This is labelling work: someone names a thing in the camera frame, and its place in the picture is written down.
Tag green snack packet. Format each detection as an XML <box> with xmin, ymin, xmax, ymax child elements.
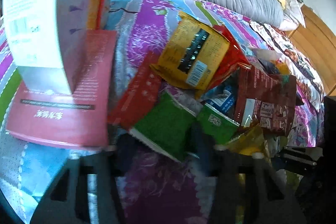
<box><xmin>129</xmin><ymin>92</ymin><xmax>196</xmax><ymax>162</ymax></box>
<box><xmin>197</xmin><ymin>103</ymin><xmax>239</xmax><ymax>145</ymax></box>

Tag yellow black label packet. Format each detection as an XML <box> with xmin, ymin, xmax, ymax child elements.
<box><xmin>151</xmin><ymin>11</ymin><xmax>230</xmax><ymax>92</ymax></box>

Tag colourful floral bed sheet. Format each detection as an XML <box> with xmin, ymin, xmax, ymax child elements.
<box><xmin>1</xmin><ymin>0</ymin><xmax>325</xmax><ymax>223</ymax></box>

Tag flat pink red box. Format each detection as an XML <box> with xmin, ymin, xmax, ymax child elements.
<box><xmin>6</xmin><ymin>30</ymin><xmax>117</xmax><ymax>149</ymax></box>

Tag dark red snack bag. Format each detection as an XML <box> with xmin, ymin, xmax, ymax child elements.
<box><xmin>234</xmin><ymin>67</ymin><xmax>297</xmax><ymax>136</ymax></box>

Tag long red snack bar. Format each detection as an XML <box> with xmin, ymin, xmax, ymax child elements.
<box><xmin>107</xmin><ymin>51</ymin><xmax>162</xmax><ymax>130</ymax></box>

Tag wooden headboard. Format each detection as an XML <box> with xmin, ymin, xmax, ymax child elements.
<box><xmin>286</xmin><ymin>5</ymin><xmax>336</xmax><ymax>96</ymax></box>

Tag white tall box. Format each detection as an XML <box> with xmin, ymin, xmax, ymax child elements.
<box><xmin>3</xmin><ymin>0</ymin><xmax>89</xmax><ymax>94</ymax></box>

